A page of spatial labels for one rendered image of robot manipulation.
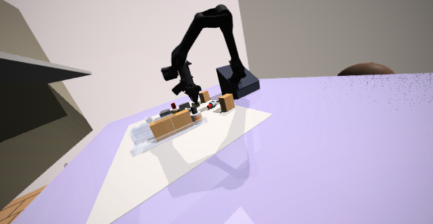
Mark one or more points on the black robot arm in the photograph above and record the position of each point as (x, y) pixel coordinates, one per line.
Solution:
(216, 17)

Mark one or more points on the tan cardboard box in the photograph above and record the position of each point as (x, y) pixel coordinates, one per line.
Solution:
(204, 96)
(226, 102)

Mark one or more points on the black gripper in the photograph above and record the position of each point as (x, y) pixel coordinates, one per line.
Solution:
(192, 90)

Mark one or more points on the tan rectangular block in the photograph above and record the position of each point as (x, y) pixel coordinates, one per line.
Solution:
(181, 119)
(162, 127)

